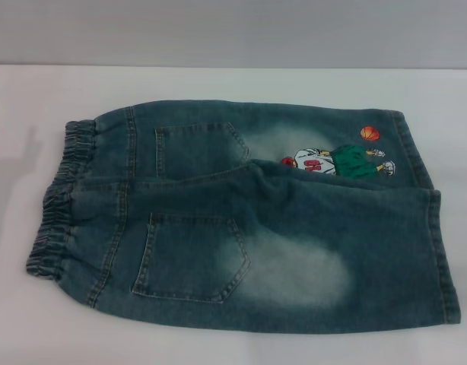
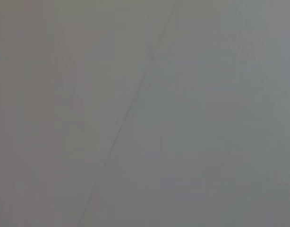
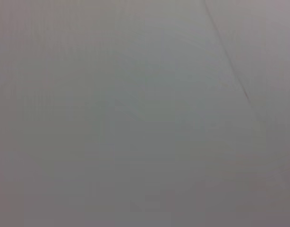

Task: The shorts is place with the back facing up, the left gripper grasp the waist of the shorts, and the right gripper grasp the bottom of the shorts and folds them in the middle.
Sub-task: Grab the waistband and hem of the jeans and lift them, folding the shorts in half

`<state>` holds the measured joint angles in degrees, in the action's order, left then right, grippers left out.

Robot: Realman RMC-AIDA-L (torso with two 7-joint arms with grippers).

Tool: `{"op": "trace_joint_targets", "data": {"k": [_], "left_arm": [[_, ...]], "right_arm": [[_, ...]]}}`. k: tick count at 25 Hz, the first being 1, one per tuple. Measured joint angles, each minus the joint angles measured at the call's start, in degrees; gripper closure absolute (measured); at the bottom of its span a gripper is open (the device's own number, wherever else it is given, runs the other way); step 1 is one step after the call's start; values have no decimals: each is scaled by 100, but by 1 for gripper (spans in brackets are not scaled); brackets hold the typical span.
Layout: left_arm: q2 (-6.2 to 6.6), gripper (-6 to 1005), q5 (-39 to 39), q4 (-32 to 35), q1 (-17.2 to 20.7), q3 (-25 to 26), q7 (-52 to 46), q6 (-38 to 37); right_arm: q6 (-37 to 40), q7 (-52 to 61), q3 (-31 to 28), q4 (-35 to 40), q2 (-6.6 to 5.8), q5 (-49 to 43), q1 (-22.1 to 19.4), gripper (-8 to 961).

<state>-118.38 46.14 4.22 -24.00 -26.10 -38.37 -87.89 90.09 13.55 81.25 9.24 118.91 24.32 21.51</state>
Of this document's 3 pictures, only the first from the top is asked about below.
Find blue denim shorts with cartoon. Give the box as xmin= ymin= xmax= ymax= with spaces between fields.
xmin=24 ymin=101 xmax=463 ymax=331

